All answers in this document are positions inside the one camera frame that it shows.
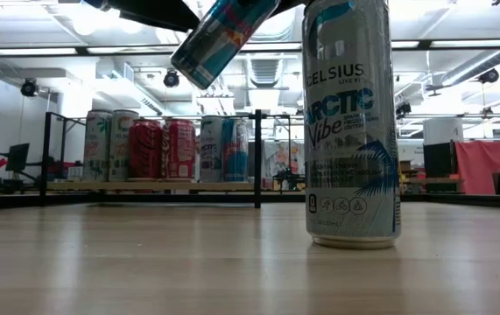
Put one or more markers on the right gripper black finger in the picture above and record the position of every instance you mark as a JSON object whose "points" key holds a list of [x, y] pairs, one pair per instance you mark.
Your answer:
{"points": [[157, 13]]}

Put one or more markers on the red zero sugar cola can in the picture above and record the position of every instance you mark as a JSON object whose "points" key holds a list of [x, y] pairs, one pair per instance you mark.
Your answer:
{"points": [[144, 149]]}

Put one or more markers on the red Coca-Cola can white script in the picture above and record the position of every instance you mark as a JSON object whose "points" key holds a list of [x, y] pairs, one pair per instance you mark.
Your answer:
{"points": [[178, 149]]}

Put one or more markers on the silver Celsius Arctic Vibe can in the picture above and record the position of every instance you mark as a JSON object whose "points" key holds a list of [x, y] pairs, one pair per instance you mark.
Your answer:
{"points": [[211, 149], [350, 131]]}

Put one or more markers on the silver slim can black lid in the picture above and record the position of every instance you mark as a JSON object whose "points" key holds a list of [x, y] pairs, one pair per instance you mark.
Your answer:
{"points": [[97, 146]]}

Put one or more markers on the black shelf divider bar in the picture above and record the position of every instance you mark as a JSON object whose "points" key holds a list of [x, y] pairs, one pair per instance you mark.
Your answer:
{"points": [[258, 175]]}

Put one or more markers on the colourful floral banner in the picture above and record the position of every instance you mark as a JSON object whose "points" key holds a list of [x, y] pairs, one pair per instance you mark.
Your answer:
{"points": [[282, 157]]}

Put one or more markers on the black computer monitor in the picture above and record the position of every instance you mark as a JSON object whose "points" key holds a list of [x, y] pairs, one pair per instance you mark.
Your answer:
{"points": [[17, 156]]}

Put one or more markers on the black background monitor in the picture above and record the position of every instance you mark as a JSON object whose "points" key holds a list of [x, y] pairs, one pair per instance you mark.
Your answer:
{"points": [[440, 159]]}

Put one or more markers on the wooden background table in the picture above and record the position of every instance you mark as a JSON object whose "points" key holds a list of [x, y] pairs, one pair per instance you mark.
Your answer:
{"points": [[433, 180]]}

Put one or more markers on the orange cloth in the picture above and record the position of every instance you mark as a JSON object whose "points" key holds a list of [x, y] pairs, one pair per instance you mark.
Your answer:
{"points": [[477, 168]]}

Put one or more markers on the black ceiling camera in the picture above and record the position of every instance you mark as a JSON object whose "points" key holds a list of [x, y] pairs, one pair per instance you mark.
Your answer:
{"points": [[171, 79], [28, 87], [489, 75], [403, 109]]}

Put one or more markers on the black overhead frame beam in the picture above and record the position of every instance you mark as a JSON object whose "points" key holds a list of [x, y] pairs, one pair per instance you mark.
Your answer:
{"points": [[100, 50]]}

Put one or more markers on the black aluminium table frame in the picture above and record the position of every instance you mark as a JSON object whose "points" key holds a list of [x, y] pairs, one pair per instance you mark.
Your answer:
{"points": [[46, 153]]}

